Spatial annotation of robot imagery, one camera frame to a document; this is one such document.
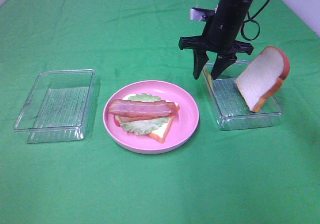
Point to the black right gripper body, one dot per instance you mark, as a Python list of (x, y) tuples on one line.
[(220, 39)]

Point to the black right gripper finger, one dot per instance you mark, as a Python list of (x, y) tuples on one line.
[(200, 59), (222, 62)]

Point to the yellow cheese slice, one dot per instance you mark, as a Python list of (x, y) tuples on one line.
[(208, 77)]

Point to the bread slice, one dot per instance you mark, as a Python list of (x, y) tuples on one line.
[(156, 128), (263, 77)]

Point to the bacon strip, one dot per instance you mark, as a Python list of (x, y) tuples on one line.
[(117, 106), (149, 110)]

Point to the green lettuce leaf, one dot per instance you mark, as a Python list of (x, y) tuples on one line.
[(142, 97)]

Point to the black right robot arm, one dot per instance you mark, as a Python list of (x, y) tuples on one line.
[(231, 12)]

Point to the right clear plastic tray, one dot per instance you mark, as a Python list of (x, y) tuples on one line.
[(229, 107)]

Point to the clear plastic tray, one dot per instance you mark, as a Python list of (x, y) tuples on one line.
[(229, 107), (58, 107)]

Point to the pink round plate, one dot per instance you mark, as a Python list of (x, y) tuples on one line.
[(182, 127)]

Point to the green tablecloth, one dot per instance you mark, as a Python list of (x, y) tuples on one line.
[(265, 175)]

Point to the left clear plastic tray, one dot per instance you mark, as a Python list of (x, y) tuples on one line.
[(58, 107)]

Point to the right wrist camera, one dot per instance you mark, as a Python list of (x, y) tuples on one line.
[(202, 15)]

